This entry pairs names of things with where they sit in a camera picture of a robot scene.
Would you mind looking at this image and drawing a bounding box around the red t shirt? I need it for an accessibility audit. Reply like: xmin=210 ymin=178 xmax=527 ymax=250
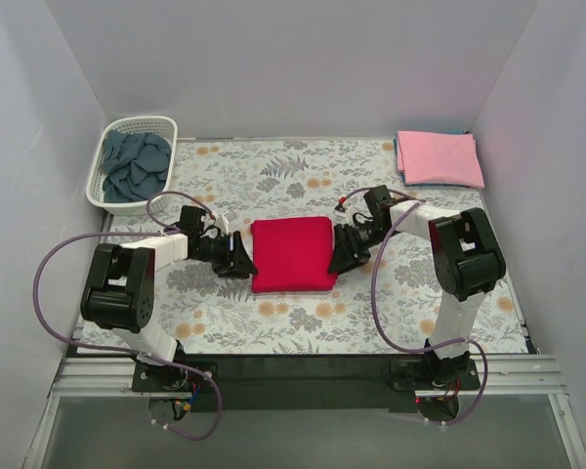
xmin=251 ymin=216 xmax=337 ymax=294

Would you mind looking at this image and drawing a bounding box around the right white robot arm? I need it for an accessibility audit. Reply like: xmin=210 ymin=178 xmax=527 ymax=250
xmin=328 ymin=186 xmax=506 ymax=391

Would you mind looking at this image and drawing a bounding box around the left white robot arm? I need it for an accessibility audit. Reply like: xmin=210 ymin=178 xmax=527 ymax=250
xmin=81 ymin=206 xmax=258 ymax=392

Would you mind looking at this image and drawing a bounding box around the floral patterned table mat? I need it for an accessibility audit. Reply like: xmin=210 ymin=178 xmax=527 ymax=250
xmin=76 ymin=138 xmax=527 ymax=357

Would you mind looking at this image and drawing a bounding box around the folded pink t shirt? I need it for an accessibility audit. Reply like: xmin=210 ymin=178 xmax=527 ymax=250
xmin=395 ymin=130 xmax=485 ymax=188

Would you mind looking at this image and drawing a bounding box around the dark blue-grey t shirt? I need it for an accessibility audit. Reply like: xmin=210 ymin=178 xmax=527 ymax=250
xmin=102 ymin=130 xmax=172 ymax=204

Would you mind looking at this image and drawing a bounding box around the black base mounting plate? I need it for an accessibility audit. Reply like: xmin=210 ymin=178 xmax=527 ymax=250
xmin=131 ymin=353 xmax=481 ymax=413

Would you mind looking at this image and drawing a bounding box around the white plastic laundry basket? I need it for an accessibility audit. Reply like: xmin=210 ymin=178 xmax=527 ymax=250
xmin=85 ymin=115 xmax=178 ymax=216

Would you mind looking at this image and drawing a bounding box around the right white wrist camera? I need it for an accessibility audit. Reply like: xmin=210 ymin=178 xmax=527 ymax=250
xmin=334 ymin=197 xmax=368 ymax=226

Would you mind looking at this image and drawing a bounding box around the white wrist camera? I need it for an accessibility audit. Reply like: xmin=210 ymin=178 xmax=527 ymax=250
xmin=334 ymin=197 xmax=368 ymax=226
xmin=215 ymin=210 xmax=238 ymax=235

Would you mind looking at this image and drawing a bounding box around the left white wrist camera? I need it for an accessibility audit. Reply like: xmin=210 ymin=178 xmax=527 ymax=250
xmin=215 ymin=210 xmax=238 ymax=235

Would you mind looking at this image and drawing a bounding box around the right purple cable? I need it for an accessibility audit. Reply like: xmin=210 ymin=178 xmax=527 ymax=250
xmin=339 ymin=186 xmax=487 ymax=429

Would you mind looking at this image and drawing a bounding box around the purple cable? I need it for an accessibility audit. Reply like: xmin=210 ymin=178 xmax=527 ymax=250
xmin=339 ymin=186 xmax=487 ymax=429
xmin=32 ymin=191 xmax=224 ymax=443

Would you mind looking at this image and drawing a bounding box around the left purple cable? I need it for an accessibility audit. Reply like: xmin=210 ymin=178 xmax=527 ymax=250
xmin=32 ymin=191 xmax=224 ymax=443

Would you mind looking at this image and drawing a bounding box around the aluminium frame rail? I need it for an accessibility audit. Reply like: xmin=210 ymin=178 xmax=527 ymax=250
xmin=52 ymin=354 xmax=567 ymax=397

